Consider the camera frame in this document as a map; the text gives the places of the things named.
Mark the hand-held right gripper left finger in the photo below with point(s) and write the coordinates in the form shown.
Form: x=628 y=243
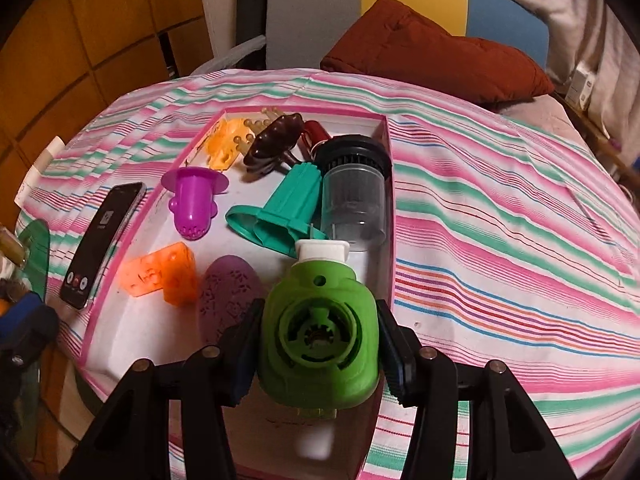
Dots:
x=245 y=355

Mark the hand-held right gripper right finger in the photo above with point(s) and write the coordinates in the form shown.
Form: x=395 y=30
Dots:
x=395 y=360

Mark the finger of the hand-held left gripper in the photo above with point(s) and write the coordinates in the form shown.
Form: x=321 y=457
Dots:
x=20 y=306
x=35 y=330

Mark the purple oval stamp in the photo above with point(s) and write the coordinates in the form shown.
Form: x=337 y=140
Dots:
x=227 y=295

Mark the green white plastic toy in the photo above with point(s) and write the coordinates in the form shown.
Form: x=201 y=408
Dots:
x=320 y=340

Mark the pink-edged white tray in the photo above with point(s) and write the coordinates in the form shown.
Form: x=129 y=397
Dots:
x=150 y=340

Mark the orange perforated block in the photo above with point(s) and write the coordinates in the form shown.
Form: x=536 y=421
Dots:
x=170 y=272

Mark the teal plastic mould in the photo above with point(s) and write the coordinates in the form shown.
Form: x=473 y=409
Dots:
x=285 y=210

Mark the magenta plastic mould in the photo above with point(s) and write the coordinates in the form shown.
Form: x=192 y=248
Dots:
x=192 y=200

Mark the orange plastic mould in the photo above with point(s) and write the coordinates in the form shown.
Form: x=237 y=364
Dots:
x=225 y=145

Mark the brown flower shaped toy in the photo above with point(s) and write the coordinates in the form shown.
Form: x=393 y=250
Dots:
x=275 y=137

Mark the red small bottle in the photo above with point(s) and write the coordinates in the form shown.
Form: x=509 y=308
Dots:
x=315 y=135

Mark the green translucent plate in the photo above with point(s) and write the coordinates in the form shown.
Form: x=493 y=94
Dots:
x=35 y=250

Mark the gold capped bottle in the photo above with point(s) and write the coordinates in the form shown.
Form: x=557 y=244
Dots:
x=10 y=247

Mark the black smartphone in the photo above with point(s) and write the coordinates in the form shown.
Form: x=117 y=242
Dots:
x=102 y=245

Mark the wooden wardrobe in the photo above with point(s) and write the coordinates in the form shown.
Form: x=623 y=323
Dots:
x=75 y=35

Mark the pale pink bedsheet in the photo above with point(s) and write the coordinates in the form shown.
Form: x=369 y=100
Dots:
x=545 y=110

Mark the wooden bedside desk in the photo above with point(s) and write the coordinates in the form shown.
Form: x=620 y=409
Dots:
x=600 y=140

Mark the brown pillow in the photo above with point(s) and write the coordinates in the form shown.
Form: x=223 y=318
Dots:
x=435 y=55

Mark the white carton box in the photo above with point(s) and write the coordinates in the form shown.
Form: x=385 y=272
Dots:
x=582 y=85

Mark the grey yellow blue headboard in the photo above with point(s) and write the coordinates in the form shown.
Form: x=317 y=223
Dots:
x=310 y=15

